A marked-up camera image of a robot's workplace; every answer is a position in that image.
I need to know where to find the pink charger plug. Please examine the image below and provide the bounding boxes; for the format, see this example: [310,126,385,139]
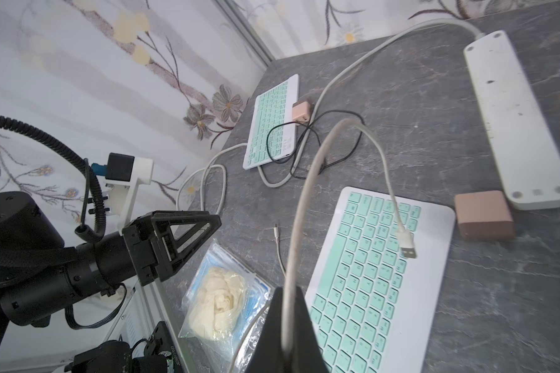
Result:
[454,191,516,242]
[292,100,312,124]

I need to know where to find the white power strip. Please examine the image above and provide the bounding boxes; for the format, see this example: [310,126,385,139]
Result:
[464,30,560,211]

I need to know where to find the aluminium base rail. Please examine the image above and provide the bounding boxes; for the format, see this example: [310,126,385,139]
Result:
[50,279,188,373]

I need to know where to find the green wireless keyboard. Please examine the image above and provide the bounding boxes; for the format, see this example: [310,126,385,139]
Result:
[305,187,456,372]
[243,74,300,170]

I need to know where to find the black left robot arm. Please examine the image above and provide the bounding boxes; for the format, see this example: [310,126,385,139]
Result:
[0,116,221,346]

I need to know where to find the white charging cable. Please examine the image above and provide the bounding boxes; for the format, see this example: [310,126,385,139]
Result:
[228,117,418,373]

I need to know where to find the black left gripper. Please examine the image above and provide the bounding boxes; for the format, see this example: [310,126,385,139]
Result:
[122,211,222,286]

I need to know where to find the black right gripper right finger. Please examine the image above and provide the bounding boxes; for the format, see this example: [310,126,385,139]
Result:
[291,288,328,373]

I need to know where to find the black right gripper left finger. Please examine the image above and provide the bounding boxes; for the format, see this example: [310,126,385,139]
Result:
[245,288,284,373]

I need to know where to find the bagged blue masks and gloves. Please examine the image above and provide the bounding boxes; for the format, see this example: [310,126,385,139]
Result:
[178,240,272,362]

